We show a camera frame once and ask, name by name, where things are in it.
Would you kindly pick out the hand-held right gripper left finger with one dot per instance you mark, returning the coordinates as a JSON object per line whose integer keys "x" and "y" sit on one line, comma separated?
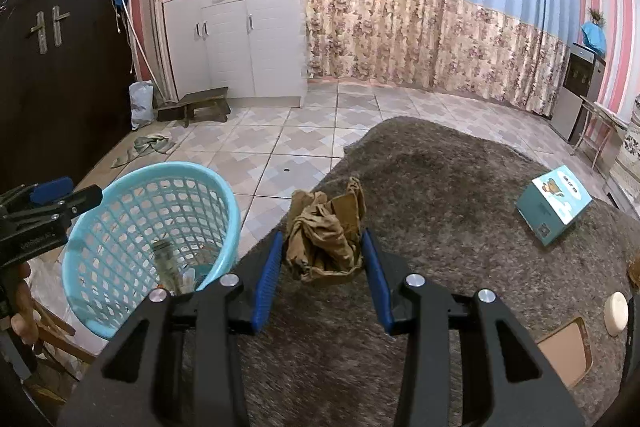
{"x": 267, "y": 277}

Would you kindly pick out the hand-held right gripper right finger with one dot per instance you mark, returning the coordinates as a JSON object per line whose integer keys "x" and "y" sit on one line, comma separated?
{"x": 377, "y": 277}

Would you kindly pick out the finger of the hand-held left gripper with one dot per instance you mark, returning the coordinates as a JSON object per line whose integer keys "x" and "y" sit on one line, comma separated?
{"x": 82, "y": 199}
{"x": 52, "y": 190}

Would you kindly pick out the teal plastic basket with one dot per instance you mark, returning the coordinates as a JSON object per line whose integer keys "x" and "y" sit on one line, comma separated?
{"x": 125, "y": 217}

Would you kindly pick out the clear plastic packaging bag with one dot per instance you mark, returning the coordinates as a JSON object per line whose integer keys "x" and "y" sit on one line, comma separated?
{"x": 170, "y": 264}

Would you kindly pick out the person's left hand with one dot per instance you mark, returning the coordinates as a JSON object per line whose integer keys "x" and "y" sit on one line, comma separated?
{"x": 25, "y": 312}

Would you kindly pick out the green floor cloth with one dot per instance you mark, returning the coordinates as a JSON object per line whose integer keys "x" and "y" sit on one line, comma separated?
{"x": 150, "y": 147}

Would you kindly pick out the grey shaggy rug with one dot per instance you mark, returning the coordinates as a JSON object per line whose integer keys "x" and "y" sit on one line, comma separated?
{"x": 450, "y": 207}

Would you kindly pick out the dark brown door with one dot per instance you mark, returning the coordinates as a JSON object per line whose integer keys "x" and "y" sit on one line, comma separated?
{"x": 65, "y": 82}

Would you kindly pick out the white plastic sack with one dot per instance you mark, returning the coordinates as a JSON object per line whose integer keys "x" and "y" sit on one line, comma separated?
{"x": 141, "y": 107}

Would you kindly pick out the low wooden stool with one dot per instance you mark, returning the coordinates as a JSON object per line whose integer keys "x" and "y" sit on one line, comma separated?
{"x": 200, "y": 99}

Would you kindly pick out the white mop pole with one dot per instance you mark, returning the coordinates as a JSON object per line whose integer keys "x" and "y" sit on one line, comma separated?
{"x": 142, "y": 49}

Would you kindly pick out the teal cardboard box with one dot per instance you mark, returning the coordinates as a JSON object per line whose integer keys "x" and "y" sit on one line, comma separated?
{"x": 550, "y": 202}

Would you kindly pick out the beige phone case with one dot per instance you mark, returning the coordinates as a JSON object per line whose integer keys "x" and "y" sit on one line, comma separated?
{"x": 565, "y": 352}

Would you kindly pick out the white cabinet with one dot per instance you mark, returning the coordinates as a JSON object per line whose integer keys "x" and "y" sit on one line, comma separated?
{"x": 235, "y": 37}

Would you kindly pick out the white round puck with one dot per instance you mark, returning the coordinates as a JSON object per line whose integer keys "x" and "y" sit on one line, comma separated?
{"x": 616, "y": 313}

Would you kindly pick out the grey water dispenser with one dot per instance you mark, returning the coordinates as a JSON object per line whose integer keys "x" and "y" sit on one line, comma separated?
{"x": 575, "y": 97}

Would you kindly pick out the blue and floral curtain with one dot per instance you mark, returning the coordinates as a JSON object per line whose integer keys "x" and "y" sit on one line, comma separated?
{"x": 400, "y": 7}

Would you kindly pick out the small folding table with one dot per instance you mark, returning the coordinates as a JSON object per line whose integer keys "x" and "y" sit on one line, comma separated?
{"x": 600, "y": 122}

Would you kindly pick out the patterned cloth covered chest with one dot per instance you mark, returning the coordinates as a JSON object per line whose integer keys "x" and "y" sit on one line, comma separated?
{"x": 627, "y": 157}

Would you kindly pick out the blue bottle cover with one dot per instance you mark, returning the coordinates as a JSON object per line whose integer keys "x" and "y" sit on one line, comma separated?
{"x": 594, "y": 38}

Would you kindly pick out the small potted plant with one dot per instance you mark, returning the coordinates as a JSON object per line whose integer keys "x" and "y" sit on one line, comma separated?
{"x": 596, "y": 17}

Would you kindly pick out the wooden chair frame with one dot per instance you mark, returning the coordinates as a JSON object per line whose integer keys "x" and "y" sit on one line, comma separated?
{"x": 55, "y": 332}

